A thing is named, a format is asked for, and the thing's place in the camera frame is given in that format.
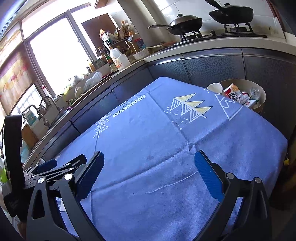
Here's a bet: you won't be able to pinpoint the chrome kitchen faucet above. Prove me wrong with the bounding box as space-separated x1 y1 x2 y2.
22 96 62 128

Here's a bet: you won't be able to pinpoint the wooden cutting board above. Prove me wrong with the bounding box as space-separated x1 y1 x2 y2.
22 124 39 150

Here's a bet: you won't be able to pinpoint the blue patterned tablecloth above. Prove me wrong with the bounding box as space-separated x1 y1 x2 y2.
56 77 287 240

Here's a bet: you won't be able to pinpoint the pink white paper cup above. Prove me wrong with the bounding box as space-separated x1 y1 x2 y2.
207 83 224 94

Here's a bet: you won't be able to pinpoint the grey kitchen cabinets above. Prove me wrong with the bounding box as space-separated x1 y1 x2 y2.
24 47 295 168

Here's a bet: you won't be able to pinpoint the gas stove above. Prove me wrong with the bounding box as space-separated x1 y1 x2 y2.
161 23 268 51

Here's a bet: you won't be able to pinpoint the black wok with lid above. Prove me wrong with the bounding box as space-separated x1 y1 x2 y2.
147 14 203 36

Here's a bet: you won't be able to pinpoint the black frying pan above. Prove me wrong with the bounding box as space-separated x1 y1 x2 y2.
206 0 254 25

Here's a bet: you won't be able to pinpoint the clear plastic water bottle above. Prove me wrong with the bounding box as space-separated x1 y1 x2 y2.
250 87 260 100

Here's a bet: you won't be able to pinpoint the round tan trash bin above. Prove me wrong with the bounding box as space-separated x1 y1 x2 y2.
218 78 267 115

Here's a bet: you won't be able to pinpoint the white oil jug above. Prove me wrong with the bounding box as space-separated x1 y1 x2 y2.
109 48 131 71

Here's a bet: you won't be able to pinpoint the red white noodle snack bag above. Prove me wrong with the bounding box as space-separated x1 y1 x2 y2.
224 83 242 102

